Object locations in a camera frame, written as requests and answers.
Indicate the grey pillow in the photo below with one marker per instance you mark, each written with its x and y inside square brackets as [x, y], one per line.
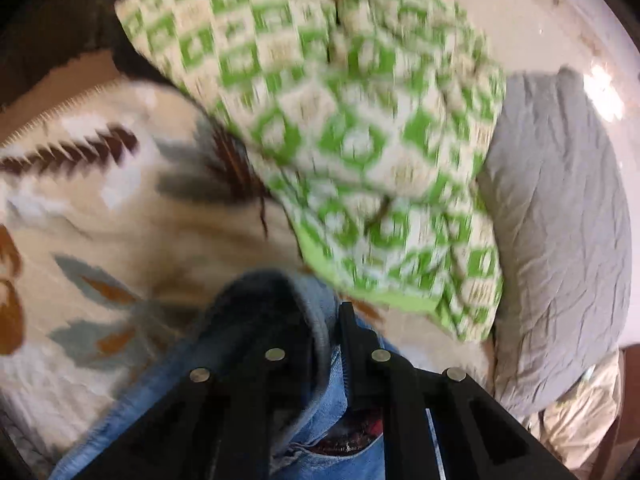
[552, 186]

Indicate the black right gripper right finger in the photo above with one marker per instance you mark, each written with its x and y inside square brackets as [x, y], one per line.
[436, 426]

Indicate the beige crinkled pillow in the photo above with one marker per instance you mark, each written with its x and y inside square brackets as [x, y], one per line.
[573, 427]

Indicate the green white patterned quilt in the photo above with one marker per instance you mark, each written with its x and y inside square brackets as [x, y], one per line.
[368, 121]

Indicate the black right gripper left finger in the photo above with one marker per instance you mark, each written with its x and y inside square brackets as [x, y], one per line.
[198, 433]

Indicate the leaf pattern cream blanket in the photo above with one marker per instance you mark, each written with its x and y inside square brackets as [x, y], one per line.
[115, 238]

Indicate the blue denim jeans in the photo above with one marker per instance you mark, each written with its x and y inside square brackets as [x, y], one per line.
[313, 441]

